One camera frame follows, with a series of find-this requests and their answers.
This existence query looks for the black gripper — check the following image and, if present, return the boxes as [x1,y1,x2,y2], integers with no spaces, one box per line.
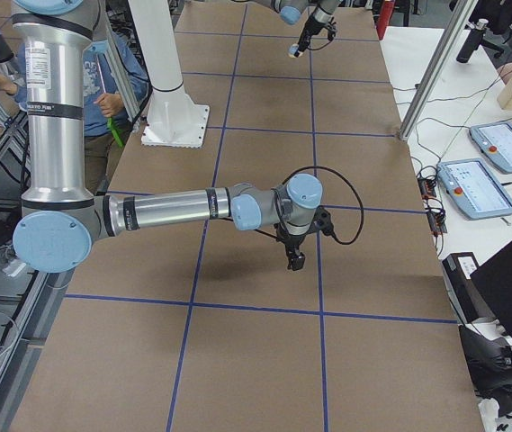
[298,13,326,56]
[274,223,315,270]

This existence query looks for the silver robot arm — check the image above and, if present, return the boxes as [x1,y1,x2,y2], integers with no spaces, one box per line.
[12,1,339,273]
[256,0,341,58]

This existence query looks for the black bottle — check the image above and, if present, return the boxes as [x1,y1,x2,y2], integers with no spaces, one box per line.
[456,18,489,63]

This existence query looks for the near blue teach pendant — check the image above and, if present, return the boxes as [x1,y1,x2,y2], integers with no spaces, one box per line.
[437,158,512,221]

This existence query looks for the blue teach pendant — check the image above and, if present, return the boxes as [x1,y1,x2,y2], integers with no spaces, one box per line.
[469,121,512,174]
[437,158,512,221]

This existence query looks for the person in blue sweater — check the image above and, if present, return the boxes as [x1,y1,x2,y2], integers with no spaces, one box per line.
[0,33,148,194]

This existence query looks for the green tool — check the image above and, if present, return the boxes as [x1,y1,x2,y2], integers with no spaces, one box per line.
[107,117,124,149]

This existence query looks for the far blue teach pendant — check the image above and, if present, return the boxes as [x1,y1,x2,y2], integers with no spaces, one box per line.
[469,121,512,174]

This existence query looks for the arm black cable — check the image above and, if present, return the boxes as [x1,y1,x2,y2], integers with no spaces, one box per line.
[307,22,338,51]
[289,166,365,246]

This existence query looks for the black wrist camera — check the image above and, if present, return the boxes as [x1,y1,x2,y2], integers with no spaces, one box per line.
[314,206,335,237]

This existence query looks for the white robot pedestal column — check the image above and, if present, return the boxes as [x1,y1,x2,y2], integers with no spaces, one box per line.
[132,1,210,149]

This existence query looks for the aluminium frame post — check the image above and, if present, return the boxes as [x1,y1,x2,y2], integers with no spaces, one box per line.
[399,0,478,141]

